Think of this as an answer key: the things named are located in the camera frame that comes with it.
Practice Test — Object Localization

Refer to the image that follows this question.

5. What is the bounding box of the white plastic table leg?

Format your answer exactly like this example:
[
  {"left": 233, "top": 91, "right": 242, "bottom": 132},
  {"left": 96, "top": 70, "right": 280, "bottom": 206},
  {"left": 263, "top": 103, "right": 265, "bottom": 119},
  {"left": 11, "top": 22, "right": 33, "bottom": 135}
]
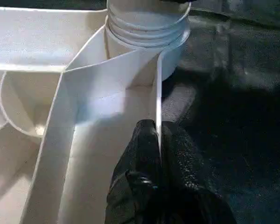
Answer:
[{"left": 105, "top": 0, "right": 191, "bottom": 47}]

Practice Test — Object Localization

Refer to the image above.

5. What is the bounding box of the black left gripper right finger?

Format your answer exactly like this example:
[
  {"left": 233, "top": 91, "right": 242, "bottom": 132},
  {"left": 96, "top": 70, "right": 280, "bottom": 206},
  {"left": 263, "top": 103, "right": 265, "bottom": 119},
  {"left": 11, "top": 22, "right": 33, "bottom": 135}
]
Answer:
[{"left": 160, "top": 121, "right": 237, "bottom": 224}]

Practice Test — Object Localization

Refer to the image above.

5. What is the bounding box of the white plastic table top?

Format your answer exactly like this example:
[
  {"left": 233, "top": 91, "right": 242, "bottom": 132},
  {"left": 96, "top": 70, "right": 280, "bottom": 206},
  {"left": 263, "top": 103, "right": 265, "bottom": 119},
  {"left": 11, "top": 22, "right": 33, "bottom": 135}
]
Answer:
[{"left": 0, "top": 5, "right": 192, "bottom": 224}]

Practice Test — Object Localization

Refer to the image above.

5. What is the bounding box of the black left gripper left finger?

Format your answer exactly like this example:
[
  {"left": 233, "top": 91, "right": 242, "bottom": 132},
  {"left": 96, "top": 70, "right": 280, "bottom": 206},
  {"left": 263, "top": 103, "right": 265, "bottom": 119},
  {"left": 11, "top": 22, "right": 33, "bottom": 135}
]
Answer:
[{"left": 105, "top": 119, "right": 165, "bottom": 224}]

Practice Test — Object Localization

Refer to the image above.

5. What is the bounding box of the black work mat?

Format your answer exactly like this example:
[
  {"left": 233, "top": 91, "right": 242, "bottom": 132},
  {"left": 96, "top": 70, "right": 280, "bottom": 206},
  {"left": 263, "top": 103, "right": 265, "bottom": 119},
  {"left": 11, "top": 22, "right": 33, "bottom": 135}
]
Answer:
[{"left": 0, "top": 0, "right": 280, "bottom": 224}]

